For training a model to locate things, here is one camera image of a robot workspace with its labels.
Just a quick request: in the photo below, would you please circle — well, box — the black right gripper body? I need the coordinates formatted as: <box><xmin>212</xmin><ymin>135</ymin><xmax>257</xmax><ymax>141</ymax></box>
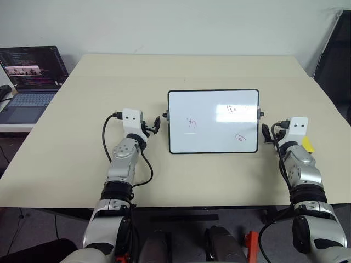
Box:
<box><xmin>270</xmin><ymin>120</ymin><xmax>289</xmax><ymax>144</ymax></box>

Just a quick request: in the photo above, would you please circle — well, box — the black object beside laptop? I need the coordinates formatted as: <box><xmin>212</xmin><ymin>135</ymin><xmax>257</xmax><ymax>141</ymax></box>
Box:
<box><xmin>0</xmin><ymin>85</ymin><xmax>14</xmax><ymax>103</ymax></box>

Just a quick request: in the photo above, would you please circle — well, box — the black chair with white frame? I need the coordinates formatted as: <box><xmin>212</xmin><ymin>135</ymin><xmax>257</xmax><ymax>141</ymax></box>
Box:
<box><xmin>311</xmin><ymin>9</ymin><xmax>351</xmax><ymax>127</ymax></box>

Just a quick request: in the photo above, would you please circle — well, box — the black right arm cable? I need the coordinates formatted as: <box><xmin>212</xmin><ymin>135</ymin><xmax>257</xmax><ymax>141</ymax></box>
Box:
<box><xmin>259</xmin><ymin>122</ymin><xmax>296</xmax><ymax>263</ymax></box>

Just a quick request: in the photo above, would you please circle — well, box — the yellow object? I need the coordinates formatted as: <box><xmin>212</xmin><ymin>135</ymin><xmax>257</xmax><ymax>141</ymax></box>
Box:
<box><xmin>301</xmin><ymin>136</ymin><xmax>315</xmax><ymax>153</ymax></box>

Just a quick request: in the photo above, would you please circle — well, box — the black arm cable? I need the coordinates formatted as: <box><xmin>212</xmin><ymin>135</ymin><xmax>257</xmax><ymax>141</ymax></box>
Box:
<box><xmin>259</xmin><ymin>122</ymin><xmax>296</xmax><ymax>263</ymax></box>
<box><xmin>101</xmin><ymin>111</ymin><xmax>154</xmax><ymax>190</ymax></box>

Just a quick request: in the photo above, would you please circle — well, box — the small black-framed whiteboard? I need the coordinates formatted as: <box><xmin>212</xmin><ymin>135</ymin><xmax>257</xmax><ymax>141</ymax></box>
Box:
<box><xmin>162</xmin><ymin>88</ymin><xmax>265</xmax><ymax>155</ymax></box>

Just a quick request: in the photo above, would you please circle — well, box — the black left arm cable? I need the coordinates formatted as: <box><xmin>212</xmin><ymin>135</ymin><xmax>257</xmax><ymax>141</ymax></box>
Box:
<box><xmin>101</xmin><ymin>111</ymin><xmax>154</xmax><ymax>190</ymax></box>

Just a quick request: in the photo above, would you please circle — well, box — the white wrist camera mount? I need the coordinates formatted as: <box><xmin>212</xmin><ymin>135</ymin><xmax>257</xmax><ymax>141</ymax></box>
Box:
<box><xmin>121</xmin><ymin>108</ymin><xmax>147</xmax><ymax>138</ymax></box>
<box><xmin>285</xmin><ymin>117</ymin><xmax>309</xmax><ymax>143</ymax></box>

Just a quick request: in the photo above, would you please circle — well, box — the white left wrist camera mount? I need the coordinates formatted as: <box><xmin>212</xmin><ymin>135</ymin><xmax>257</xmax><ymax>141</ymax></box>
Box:
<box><xmin>121</xmin><ymin>108</ymin><xmax>147</xmax><ymax>138</ymax></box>

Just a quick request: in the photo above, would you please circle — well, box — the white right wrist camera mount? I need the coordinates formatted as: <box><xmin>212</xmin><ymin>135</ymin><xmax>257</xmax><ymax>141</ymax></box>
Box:
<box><xmin>285</xmin><ymin>117</ymin><xmax>309</xmax><ymax>143</ymax></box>

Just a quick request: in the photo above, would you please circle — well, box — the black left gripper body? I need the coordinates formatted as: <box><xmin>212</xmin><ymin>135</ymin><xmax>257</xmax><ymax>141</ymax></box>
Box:
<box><xmin>140</xmin><ymin>120</ymin><xmax>155</xmax><ymax>139</ymax></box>

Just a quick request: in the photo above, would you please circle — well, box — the red bracket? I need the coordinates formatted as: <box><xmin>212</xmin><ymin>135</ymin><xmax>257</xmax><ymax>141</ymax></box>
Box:
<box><xmin>243</xmin><ymin>231</ymin><xmax>259</xmax><ymax>263</ymax></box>

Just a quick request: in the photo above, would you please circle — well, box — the open blue-grey laptop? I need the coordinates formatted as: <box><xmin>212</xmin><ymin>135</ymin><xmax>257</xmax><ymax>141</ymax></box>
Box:
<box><xmin>0</xmin><ymin>45</ymin><xmax>70</xmax><ymax>124</ymax></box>

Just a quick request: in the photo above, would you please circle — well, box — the dark rounded shape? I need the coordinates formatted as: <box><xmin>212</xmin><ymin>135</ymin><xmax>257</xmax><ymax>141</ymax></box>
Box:
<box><xmin>205</xmin><ymin>225</ymin><xmax>248</xmax><ymax>263</ymax></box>

